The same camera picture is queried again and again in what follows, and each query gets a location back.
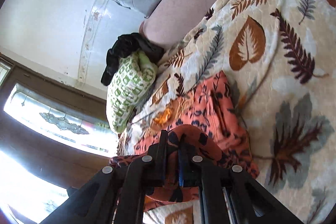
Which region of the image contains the leaf pattern quilted blanket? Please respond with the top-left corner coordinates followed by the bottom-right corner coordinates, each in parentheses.
top-left (118, 0), bottom-right (335, 223)

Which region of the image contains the green white patterned pillow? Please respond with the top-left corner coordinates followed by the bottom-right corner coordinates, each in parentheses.
top-left (106, 51), bottom-right (158, 133)

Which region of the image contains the orange black floral garment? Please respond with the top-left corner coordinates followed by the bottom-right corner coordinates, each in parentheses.
top-left (110, 72), bottom-right (259, 211)

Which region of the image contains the leaded glass window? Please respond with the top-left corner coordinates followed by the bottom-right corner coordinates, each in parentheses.
top-left (1, 57), bottom-right (117, 223)

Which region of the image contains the black crumpled garment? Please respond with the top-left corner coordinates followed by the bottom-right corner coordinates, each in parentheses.
top-left (101, 32), bottom-right (165, 86)

